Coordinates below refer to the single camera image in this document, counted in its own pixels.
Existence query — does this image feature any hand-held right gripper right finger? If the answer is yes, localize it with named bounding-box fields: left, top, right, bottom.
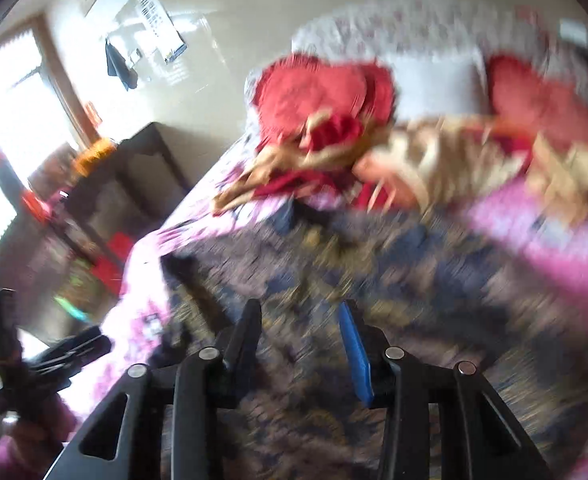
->
left=338, top=301, right=555, bottom=480

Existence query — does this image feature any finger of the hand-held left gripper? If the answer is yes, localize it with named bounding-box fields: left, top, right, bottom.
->
left=21, top=326, right=113, bottom=386

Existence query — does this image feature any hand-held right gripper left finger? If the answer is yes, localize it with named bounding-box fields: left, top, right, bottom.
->
left=44, top=299, right=264, bottom=480

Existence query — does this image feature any brown patterned garment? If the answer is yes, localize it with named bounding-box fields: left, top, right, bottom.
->
left=160, top=209, right=588, bottom=480

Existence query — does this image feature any person's left forearm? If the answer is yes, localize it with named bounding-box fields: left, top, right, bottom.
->
left=0, top=395, right=82, bottom=468

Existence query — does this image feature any red box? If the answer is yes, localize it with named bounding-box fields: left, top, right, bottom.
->
left=90, top=231, right=136, bottom=287

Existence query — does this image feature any pink penguin print blanket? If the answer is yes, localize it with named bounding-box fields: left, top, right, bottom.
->
left=71, top=135, right=588, bottom=480

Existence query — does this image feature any red and gold blanket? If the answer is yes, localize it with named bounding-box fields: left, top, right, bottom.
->
left=210, top=110, right=588, bottom=228

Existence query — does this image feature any window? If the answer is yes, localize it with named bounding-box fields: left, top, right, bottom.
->
left=0, top=15, right=102, bottom=273

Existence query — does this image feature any large red frilled pillow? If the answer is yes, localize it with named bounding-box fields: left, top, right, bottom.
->
left=253, top=52, right=401, bottom=157

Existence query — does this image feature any white pillow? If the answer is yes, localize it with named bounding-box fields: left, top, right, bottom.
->
left=388, top=52, right=491, bottom=122

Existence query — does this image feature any dark hanging cloth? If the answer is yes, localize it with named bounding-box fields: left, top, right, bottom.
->
left=104, top=37, right=140, bottom=93

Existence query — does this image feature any small red pillow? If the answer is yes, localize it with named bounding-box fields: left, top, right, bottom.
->
left=485, top=54, right=588, bottom=163

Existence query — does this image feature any floral bed headboard cover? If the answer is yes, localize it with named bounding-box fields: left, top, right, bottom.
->
left=243, top=1, right=588, bottom=128

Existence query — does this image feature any wall calendar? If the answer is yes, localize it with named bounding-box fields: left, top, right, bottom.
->
left=135, top=0, right=190, bottom=66

